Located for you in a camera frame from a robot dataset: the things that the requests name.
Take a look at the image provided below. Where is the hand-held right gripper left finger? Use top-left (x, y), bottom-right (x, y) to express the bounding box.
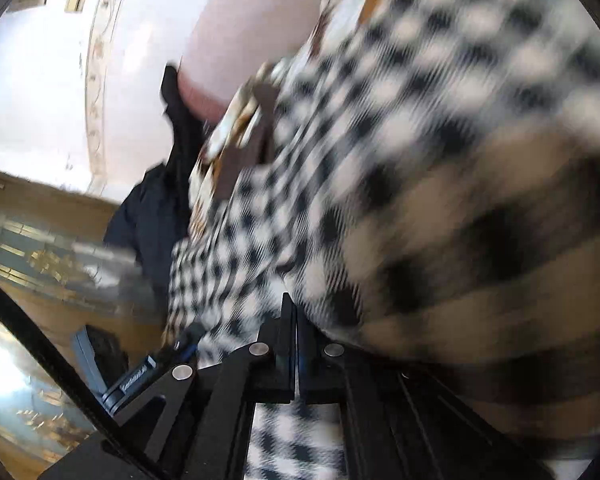
top-left (114, 292), bottom-right (299, 480)

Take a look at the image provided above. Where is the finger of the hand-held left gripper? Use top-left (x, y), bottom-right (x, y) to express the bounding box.
top-left (172, 321), bottom-right (207, 364)

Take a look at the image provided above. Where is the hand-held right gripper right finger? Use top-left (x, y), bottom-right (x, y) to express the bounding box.
top-left (298, 309), bottom-right (553, 480)

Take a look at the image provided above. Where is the black and white checked coat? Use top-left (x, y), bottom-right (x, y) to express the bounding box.
top-left (161, 0), bottom-right (600, 480)

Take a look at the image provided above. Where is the dark navy jacket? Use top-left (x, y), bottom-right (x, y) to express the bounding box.
top-left (103, 162), bottom-right (193, 313)

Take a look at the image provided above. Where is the glass panel wooden door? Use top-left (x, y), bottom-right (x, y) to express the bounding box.
top-left (0, 166), bottom-right (167, 480)

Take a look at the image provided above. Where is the black garment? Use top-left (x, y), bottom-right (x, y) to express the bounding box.
top-left (159, 64), bottom-right (207, 203)

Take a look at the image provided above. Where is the leaf print blanket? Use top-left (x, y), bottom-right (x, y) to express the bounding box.
top-left (187, 0), bottom-right (407, 242)

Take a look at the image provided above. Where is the pink sofa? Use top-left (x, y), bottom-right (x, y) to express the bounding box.
top-left (177, 0), bottom-right (355, 122)

